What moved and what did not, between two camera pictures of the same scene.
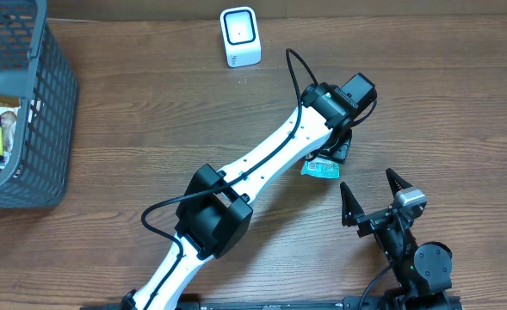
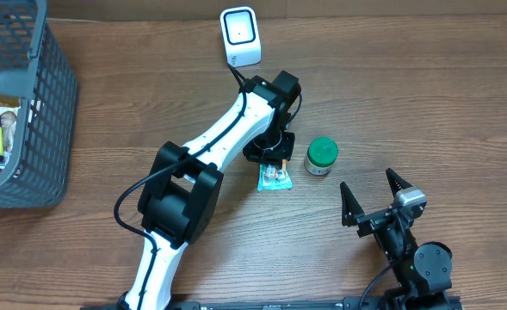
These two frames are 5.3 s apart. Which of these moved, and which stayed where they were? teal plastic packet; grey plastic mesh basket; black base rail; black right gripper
Moved: teal plastic packet
Stayed: black right gripper; grey plastic mesh basket; black base rail
